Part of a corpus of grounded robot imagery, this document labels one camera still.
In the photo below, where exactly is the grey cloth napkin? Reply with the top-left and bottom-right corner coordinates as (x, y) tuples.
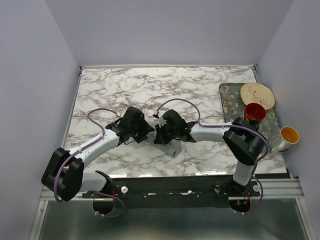
(147, 121), (182, 158)

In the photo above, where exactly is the black mounting base bar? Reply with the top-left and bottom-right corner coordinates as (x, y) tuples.
(91, 175), (260, 209)

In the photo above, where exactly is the floral blue tray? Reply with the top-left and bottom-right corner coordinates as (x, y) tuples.
(219, 83), (282, 141)

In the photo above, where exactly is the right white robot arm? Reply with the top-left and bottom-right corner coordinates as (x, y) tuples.
(153, 109), (268, 196)

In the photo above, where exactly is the beige floral plate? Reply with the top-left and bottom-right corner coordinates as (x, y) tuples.
(240, 83), (276, 110)

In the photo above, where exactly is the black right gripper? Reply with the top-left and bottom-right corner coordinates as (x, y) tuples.
(155, 121), (179, 145)

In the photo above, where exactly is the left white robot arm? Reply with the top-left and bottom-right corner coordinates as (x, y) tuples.
(41, 106), (155, 203)

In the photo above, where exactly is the aluminium frame rail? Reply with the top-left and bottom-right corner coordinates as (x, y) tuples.
(260, 178), (305, 199)

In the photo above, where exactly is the white mug yellow inside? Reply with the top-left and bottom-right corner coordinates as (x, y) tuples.
(268, 126), (300, 153)

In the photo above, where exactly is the black mug red inside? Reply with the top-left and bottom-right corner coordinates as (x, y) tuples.
(243, 102), (267, 131)

